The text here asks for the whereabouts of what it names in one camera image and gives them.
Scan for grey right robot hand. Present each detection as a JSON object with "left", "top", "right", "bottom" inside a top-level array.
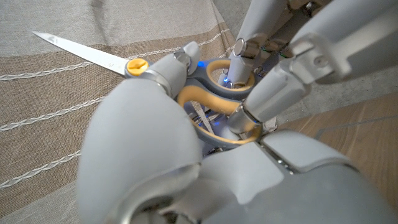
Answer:
[{"left": 222, "top": 0, "right": 398, "bottom": 134}]

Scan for beige striped curtain backdrop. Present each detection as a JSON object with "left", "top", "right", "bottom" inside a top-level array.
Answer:
[{"left": 0, "top": 0, "right": 237, "bottom": 224}]

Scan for grey scissors with tan handles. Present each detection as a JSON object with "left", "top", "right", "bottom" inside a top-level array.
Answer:
[{"left": 30, "top": 30, "right": 264, "bottom": 149}]

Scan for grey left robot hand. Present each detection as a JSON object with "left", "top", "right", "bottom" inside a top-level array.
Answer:
[{"left": 76, "top": 41, "right": 398, "bottom": 224}]

